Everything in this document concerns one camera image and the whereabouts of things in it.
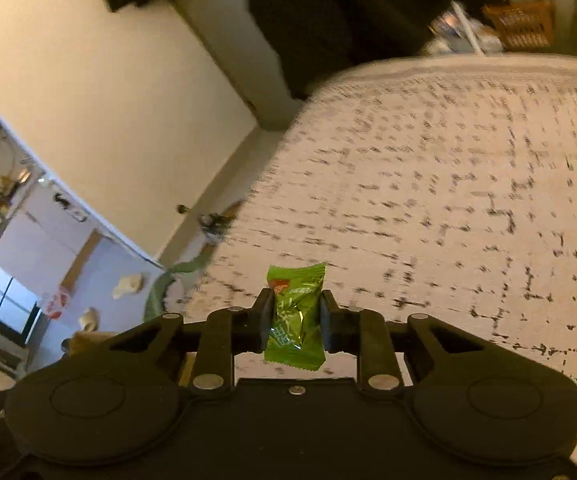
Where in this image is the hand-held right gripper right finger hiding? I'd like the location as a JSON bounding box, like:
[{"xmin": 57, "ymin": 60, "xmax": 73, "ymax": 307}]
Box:
[{"xmin": 320, "ymin": 287, "xmax": 500, "ymax": 392}]

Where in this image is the dark coat pile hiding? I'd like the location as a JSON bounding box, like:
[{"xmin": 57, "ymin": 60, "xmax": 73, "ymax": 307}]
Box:
[{"xmin": 246, "ymin": 0, "xmax": 515, "ymax": 102}]

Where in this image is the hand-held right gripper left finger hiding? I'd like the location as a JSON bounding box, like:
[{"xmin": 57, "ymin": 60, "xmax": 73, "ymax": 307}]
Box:
[{"xmin": 88, "ymin": 287, "xmax": 275, "ymax": 393}]

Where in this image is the grey sneaker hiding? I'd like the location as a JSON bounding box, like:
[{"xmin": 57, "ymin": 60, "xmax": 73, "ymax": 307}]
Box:
[{"xmin": 198, "ymin": 210, "xmax": 235, "ymax": 242}]

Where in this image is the cardboard box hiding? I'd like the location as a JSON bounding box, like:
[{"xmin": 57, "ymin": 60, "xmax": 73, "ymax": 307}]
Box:
[{"xmin": 66, "ymin": 329, "xmax": 197, "ymax": 389}]

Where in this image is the white slipper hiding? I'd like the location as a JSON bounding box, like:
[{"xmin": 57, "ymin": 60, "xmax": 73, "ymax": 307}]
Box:
[{"xmin": 112, "ymin": 272, "xmax": 144, "ymax": 299}]

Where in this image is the orange basket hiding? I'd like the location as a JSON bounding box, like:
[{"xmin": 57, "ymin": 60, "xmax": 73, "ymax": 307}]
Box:
[{"xmin": 483, "ymin": 1, "xmax": 555, "ymax": 52}]

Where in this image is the green snack packet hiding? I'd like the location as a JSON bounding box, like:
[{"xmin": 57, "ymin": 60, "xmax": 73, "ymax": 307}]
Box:
[{"xmin": 263, "ymin": 262, "xmax": 328, "ymax": 371}]

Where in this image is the grey door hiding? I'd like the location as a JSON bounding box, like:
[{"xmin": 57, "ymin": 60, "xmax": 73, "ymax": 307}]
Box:
[{"xmin": 168, "ymin": 0, "xmax": 310, "ymax": 132}]

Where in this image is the green mat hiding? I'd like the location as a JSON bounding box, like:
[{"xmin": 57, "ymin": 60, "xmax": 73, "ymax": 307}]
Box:
[{"xmin": 142, "ymin": 252, "xmax": 215, "ymax": 322}]

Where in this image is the white kitchen cabinet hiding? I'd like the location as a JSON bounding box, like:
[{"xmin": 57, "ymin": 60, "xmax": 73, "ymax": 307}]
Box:
[{"xmin": 0, "ymin": 180, "xmax": 100, "ymax": 342}]

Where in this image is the beige slipper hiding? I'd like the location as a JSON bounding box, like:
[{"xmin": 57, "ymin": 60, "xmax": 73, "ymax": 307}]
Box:
[{"xmin": 77, "ymin": 307, "xmax": 100, "ymax": 332}]

